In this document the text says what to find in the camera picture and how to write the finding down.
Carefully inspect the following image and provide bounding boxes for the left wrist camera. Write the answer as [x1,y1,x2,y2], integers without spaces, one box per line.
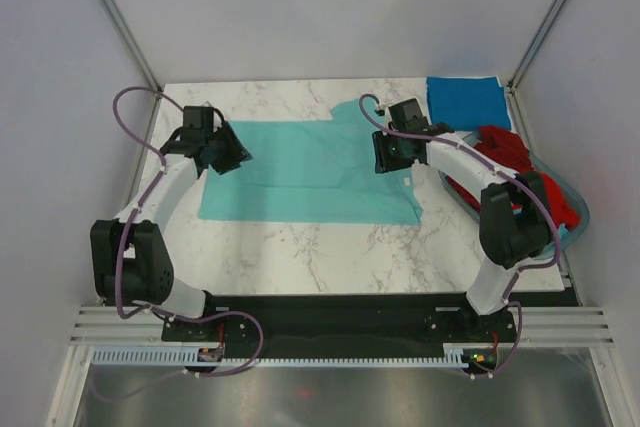
[180,105,225,143]

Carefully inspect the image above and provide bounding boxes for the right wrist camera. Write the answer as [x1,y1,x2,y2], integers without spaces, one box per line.
[388,98,454,136]

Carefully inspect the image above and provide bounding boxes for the white slotted cable duct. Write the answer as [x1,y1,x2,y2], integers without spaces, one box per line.
[91,346,496,369]

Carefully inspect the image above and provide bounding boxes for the translucent blue plastic basket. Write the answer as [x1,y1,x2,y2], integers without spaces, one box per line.
[463,126,590,249]

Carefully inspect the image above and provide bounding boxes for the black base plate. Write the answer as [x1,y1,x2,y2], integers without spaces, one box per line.
[102,291,584,361]

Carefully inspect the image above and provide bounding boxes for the red t shirts pile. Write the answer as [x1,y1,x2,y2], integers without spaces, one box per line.
[473,126,581,230]

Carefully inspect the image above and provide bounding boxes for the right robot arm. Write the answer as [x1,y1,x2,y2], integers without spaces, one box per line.
[372,131,559,341]

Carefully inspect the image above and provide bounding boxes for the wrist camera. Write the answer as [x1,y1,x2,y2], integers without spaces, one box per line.
[388,98,454,136]
[180,105,225,143]

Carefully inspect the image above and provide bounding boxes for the folded blue t shirt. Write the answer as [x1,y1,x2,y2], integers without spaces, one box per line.
[426,77,512,131]

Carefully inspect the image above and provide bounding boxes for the teal t shirt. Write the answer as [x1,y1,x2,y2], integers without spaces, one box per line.
[199,100,422,226]
[557,223,572,250]

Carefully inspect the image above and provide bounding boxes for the aluminium frame rail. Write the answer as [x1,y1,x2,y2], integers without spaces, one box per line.
[71,307,613,347]

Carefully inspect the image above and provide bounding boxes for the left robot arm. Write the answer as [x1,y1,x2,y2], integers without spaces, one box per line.
[90,121,251,340]

